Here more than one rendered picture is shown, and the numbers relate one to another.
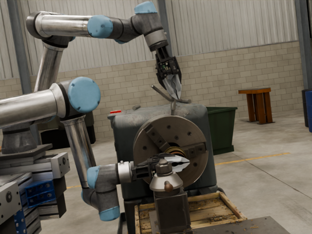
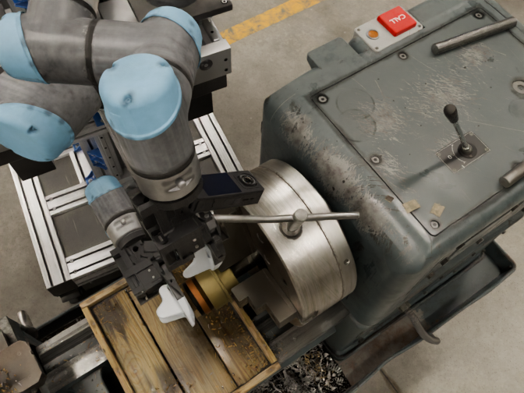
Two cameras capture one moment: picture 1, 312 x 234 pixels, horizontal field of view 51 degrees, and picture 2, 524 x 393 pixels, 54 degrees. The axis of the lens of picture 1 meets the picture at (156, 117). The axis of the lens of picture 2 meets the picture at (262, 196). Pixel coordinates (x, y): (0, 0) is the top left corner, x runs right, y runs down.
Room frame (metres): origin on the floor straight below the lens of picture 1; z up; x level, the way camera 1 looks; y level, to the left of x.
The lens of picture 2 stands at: (1.14, -0.35, 2.04)
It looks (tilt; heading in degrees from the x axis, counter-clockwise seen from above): 62 degrees down; 56
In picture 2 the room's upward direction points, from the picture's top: 4 degrees clockwise
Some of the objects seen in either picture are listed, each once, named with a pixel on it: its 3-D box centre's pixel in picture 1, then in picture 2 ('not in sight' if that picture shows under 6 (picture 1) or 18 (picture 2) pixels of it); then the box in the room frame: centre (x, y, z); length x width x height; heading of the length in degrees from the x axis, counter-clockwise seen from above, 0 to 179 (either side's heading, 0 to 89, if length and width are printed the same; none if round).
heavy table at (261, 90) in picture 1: (255, 105); not in sight; (9.97, -3.04, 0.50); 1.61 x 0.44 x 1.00; 4
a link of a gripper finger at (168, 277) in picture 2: (163, 159); (169, 281); (1.17, -0.01, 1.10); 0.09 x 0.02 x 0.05; 94
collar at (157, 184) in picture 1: (165, 179); not in sight; (0.76, 0.00, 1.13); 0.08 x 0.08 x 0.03
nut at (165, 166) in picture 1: (163, 166); not in sight; (0.76, 0.00, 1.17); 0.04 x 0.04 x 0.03
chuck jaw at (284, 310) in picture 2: (193, 150); (272, 302); (1.32, -0.13, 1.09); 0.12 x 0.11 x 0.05; 94
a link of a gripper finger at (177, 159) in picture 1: (177, 160); (171, 307); (1.15, -0.05, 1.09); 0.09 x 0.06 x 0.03; 94
